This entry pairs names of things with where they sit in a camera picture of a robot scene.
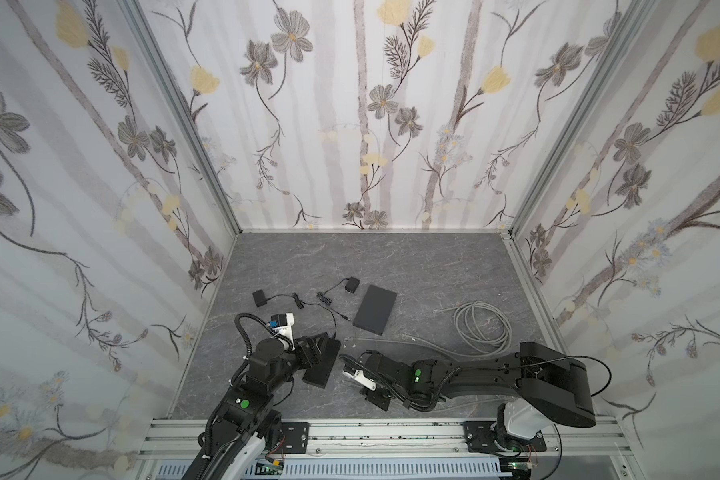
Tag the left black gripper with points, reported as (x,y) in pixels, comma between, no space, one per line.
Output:
(311,355)

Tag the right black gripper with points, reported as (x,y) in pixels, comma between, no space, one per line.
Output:
(372,377)

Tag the black ribbed network switch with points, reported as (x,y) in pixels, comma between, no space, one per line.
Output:
(319,374)

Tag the black power adapter with plug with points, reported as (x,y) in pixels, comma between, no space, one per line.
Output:
(261,299)

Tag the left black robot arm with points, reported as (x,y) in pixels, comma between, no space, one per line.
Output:
(245,424)

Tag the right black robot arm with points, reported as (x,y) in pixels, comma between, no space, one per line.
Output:
(543,387)

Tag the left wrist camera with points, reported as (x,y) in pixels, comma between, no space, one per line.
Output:
(283,324)

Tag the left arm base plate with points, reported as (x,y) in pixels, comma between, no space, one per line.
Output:
(288,438)

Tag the white slotted cable duct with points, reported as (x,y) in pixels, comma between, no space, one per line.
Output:
(390,468)

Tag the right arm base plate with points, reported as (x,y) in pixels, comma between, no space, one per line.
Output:
(489,437)

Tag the aluminium mounting rail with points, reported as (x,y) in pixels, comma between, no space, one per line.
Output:
(416,437)

